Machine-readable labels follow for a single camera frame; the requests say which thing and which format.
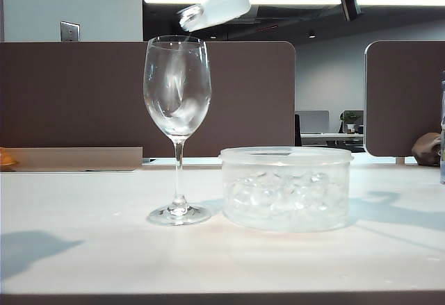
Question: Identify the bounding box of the translucent white ice shovel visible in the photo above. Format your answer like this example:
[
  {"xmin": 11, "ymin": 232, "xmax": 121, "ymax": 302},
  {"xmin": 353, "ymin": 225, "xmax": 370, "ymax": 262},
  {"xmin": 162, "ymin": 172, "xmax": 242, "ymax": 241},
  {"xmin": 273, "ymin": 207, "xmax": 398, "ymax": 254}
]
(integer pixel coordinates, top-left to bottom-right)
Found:
[{"xmin": 201, "ymin": 0, "xmax": 288, "ymax": 30}]

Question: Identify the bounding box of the heap of clear ice cubes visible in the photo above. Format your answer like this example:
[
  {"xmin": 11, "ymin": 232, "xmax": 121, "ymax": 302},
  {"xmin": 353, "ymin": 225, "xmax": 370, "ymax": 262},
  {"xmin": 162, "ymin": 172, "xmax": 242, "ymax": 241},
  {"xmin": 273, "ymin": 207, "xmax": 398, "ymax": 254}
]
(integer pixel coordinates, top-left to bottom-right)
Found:
[{"xmin": 227, "ymin": 171, "xmax": 332, "ymax": 216}]

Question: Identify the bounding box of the clear stemmed wine glass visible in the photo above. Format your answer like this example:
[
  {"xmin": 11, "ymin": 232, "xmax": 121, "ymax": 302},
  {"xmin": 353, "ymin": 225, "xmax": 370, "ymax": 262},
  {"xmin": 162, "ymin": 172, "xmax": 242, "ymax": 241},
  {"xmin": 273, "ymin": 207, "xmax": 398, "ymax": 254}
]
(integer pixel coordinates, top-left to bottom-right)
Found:
[{"xmin": 143, "ymin": 35, "xmax": 213, "ymax": 227}]

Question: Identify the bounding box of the long ceiling light strip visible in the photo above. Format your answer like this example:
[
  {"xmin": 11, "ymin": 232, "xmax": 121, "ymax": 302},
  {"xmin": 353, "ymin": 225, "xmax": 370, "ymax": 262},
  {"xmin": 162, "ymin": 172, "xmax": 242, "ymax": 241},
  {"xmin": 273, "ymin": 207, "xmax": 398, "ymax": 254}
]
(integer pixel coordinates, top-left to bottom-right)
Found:
[{"xmin": 142, "ymin": 0, "xmax": 445, "ymax": 7}]

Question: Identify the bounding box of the brown partition with white edge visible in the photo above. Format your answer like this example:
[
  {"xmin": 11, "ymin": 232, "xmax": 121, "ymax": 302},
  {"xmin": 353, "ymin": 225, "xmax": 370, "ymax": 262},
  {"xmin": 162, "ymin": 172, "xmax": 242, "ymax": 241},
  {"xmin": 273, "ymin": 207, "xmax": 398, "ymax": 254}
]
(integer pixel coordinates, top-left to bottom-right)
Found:
[{"xmin": 364, "ymin": 40, "xmax": 445, "ymax": 158}]

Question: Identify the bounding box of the wide brown desk partition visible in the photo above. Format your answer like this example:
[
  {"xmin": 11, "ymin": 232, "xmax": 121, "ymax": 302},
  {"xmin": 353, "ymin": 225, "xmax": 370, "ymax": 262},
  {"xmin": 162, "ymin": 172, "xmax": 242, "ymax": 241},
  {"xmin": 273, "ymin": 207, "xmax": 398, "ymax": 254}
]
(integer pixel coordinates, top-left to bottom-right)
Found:
[{"xmin": 0, "ymin": 40, "xmax": 297, "ymax": 158}]

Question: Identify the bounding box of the small green potted plant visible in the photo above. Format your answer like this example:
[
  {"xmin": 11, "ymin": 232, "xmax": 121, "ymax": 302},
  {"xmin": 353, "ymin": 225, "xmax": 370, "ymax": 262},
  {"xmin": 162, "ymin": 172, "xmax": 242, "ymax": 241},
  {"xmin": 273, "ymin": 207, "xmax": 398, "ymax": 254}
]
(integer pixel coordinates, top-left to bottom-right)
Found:
[{"xmin": 339, "ymin": 110, "xmax": 362, "ymax": 135}]

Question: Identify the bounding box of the grey computer monitor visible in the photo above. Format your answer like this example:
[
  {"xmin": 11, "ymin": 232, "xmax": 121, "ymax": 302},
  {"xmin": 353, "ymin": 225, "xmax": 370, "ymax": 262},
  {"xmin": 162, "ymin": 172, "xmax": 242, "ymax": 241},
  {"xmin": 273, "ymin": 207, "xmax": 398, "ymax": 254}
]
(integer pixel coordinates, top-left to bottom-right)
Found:
[{"xmin": 296, "ymin": 110, "xmax": 330, "ymax": 135}]

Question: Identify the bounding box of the white office desk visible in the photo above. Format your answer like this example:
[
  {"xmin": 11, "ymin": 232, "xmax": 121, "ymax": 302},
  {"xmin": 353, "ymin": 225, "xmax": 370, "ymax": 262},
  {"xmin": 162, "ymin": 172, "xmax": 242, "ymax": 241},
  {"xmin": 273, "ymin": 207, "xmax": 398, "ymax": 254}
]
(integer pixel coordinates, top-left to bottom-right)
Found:
[{"xmin": 300, "ymin": 132, "xmax": 365, "ymax": 153}]

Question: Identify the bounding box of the brown crumpled bag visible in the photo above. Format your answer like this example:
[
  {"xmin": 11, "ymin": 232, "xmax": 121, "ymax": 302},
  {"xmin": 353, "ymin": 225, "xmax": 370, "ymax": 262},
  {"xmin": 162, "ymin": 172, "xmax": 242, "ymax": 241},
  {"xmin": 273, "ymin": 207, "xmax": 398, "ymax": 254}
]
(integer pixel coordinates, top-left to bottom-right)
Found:
[{"xmin": 411, "ymin": 132, "xmax": 443, "ymax": 167}]

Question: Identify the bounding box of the round translucent plastic container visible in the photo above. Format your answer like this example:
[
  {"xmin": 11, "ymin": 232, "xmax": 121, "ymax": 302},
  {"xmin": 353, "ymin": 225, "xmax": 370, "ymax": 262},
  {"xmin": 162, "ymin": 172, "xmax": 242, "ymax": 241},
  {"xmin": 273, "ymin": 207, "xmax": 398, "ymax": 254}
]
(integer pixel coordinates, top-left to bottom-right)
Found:
[{"xmin": 218, "ymin": 146, "xmax": 355, "ymax": 233}]

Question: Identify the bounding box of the metal wall plate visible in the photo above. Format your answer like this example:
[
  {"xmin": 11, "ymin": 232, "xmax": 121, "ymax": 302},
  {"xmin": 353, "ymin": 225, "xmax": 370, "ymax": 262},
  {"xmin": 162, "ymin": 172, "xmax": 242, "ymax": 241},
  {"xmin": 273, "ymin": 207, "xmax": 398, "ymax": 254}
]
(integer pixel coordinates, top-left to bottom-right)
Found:
[{"xmin": 60, "ymin": 21, "xmax": 81, "ymax": 43}]

